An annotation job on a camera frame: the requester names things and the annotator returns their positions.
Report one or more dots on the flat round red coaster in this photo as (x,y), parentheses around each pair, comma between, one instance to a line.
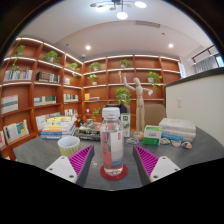
(113,178)

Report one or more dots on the ceiling air vent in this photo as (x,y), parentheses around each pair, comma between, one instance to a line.
(147,24)

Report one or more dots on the dark blue chair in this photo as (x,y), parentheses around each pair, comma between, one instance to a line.
(123,108)

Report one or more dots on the stack of dark books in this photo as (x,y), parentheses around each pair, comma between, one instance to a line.
(88,130)

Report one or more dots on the standing white green card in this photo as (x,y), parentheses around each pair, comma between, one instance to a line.
(126,125)

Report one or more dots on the grey window curtain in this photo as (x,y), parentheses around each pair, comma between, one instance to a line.
(206,64)

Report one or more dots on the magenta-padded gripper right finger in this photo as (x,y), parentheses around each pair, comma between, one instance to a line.
(163,168)

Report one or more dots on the white and green box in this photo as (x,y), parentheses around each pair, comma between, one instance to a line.
(152,135)

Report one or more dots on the white counter with dark top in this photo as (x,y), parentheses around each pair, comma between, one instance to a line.
(200,103)

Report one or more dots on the wooden shelf unit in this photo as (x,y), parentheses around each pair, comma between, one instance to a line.
(33,86)

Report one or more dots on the beige chair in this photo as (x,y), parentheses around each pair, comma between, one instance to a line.
(155,115)

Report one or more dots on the wooden artist mannequin figure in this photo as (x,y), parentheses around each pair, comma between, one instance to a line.
(140,100)

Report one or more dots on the yellow striped paper cup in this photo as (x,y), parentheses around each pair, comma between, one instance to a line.
(68,146)

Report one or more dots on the white light switch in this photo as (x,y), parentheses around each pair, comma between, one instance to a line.
(179,102)

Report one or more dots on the small round printed badge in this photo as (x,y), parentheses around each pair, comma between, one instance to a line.
(186,145)
(132,140)
(176,143)
(165,141)

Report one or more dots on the stack of colourful books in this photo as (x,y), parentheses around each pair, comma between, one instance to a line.
(58,128)

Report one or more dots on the clear plastic water bottle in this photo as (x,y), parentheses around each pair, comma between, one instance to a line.
(111,146)

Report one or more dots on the recessed round ceiling light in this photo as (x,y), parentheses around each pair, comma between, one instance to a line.
(88,47)
(170,45)

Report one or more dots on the branched ceiling lamp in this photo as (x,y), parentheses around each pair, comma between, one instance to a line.
(122,15)

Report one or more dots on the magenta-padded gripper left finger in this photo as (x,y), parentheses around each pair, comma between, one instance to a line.
(63,166)

